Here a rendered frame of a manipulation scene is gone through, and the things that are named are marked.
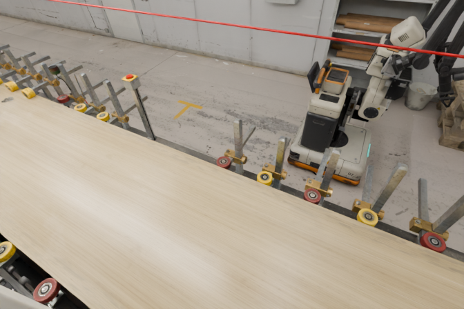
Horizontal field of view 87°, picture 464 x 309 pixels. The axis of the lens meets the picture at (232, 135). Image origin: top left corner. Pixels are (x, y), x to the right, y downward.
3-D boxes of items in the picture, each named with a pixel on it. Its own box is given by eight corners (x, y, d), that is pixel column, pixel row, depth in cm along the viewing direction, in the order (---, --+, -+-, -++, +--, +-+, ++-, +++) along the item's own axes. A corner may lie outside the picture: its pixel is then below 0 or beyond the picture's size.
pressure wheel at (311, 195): (317, 214, 123) (322, 202, 115) (301, 213, 124) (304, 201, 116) (315, 201, 129) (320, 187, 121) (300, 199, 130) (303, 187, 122)
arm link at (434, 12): (459, -36, 147) (461, -33, 140) (485, -30, 144) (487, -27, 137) (410, 35, 180) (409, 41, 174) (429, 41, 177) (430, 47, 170)
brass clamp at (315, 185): (306, 182, 136) (308, 176, 133) (331, 191, 131) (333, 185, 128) (304, 190, 133) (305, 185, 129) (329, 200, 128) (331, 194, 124)
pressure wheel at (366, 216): (373, 235, 114) (382, 223, 106) (356, 236, 114) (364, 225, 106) (364, 219, 120) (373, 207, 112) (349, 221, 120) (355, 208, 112)
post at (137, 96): (152, 136, 187) (133, 84, 156) (157, 137, 185) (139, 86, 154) (148, 139, 184) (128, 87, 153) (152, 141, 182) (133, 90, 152)
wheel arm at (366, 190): (366, 168, 145) (368, 163, 142) (372, 170, 144) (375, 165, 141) (355, 231, 117) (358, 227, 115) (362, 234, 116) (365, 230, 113)
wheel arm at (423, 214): (416, 181, 134) (420, 176, 131) (423, 183, 133) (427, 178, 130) (417, 254, 107) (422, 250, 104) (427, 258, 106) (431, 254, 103)
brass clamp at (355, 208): (353, 202, 129) (355, 197, 126) (381, 212, 124) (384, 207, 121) (351, 212, 125) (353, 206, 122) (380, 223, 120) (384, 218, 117)
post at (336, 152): (314, 203, 143) (334, 145, 110) (320, 205, 142) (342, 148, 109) (313, 207, 141) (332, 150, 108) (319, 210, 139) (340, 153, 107)
